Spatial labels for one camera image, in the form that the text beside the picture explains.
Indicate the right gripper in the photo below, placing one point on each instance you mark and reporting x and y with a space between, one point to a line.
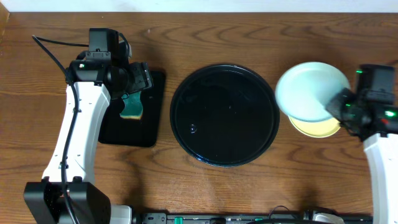
331 107

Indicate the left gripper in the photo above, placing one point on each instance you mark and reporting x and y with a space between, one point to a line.
142 76

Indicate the green yellow sponge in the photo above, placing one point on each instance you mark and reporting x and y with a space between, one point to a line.
133 108

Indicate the yellow plate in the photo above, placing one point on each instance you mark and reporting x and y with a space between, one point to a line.
322 129

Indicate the light blue plate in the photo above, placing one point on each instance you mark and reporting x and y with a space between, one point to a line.
303 91

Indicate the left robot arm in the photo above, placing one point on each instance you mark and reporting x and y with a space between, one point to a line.
66 192

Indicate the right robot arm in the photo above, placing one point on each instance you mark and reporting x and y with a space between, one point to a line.
375 125

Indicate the black rectangular tray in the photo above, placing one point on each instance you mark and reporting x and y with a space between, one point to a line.
131 132

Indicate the black round tray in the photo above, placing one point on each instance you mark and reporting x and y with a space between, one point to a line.
224 115

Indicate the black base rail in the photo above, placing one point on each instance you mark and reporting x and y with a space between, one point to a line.
162 218

